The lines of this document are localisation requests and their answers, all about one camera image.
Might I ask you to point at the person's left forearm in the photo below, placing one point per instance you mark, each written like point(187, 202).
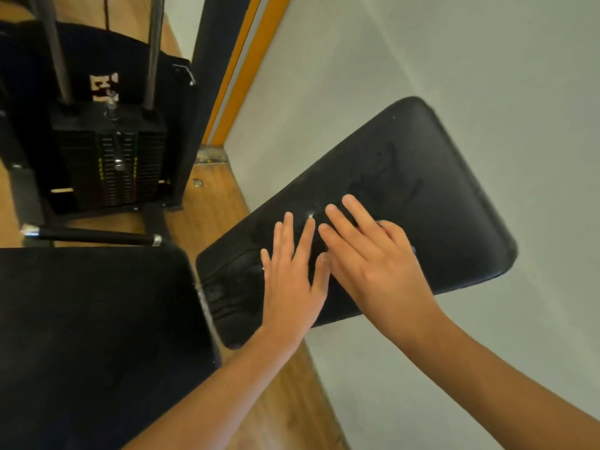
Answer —
point(206, 403)

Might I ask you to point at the person's right forearm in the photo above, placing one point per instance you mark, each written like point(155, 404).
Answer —
point(516, 389)

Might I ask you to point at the person's left hand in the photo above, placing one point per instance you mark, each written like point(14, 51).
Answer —
point(291, 286)

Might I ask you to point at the person's right hand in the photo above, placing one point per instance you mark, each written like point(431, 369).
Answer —
point(384, 272)

